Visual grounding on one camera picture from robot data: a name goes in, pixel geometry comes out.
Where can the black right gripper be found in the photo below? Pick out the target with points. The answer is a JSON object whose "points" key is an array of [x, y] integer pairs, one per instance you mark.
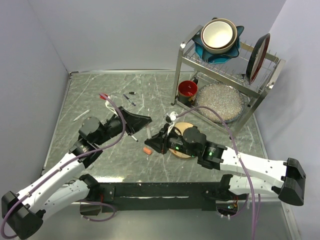
{"points": [[160, 141]]}

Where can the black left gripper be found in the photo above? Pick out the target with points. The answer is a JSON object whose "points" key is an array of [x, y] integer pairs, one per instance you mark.
{"points": [[134, 123]]}

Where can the white marker with pink end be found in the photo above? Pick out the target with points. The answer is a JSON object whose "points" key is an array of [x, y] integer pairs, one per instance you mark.
{"points": [[148, 132]]}

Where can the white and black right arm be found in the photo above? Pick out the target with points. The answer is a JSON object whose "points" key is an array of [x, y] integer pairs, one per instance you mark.
{"points": [[248, 174]]}

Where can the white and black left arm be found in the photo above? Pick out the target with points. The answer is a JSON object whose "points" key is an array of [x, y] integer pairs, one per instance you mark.
{"points": [[26, 210]]}

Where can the blue pen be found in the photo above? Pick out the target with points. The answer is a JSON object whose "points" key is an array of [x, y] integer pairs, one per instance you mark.
{"points": [[129, 100]]}

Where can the tan decorated plate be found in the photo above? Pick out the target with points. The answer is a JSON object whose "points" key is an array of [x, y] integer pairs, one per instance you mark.
{"points": [[182, 126]]}

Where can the red and black mug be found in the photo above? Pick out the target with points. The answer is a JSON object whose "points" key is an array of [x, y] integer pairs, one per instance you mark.
{"points": [[187, 91]]}

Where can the white marker with green end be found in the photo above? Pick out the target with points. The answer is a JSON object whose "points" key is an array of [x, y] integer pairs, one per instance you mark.
{"points": [[81, 115]]}

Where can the black base beam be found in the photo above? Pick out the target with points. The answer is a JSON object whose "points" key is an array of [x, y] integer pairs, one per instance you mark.
{"points": [[147, 196]]}

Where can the speckled glass plate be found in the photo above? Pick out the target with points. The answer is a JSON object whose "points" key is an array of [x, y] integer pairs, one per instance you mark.
{"points": [[218, 100]]}

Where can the steel dish rack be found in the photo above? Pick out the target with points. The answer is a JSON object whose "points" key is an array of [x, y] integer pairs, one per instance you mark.
{"points": [[232, 73]]}

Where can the blue wavy bowl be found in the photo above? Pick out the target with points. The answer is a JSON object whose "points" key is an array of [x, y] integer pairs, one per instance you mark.
{"points": [[217, 58]]}

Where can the cream bowl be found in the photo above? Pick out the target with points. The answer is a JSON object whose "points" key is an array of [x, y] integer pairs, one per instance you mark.
{"points": [[219, 35]]}

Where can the dark red-rimmed plate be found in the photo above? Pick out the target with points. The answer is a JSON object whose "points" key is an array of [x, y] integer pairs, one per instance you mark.
{"points": [[257, 57]]}

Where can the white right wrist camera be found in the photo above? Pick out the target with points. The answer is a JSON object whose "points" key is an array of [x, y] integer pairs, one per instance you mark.
{"points": [[171, 119]]}

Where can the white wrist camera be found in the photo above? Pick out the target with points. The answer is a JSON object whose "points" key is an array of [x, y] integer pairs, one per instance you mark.
{"points": [[108, 102], [171, 119]]}

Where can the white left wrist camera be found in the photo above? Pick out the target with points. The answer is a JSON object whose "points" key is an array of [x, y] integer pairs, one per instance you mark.
{"points": [[108, 102]]}

